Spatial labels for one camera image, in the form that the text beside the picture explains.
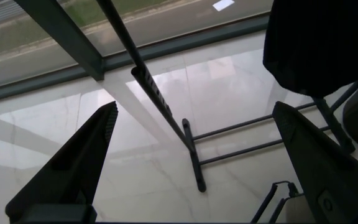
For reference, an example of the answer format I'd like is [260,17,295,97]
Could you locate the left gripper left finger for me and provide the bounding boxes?
[5,101,119,223]

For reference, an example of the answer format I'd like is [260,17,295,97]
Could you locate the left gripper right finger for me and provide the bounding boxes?
[272,101,358,224]

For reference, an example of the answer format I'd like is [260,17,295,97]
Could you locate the black clothes rack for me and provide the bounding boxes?
[95,0,358,193]

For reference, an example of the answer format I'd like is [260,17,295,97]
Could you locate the black garment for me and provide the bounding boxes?
[262,0,358,99]

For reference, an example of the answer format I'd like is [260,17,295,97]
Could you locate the window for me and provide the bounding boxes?
[0,0,275,105]

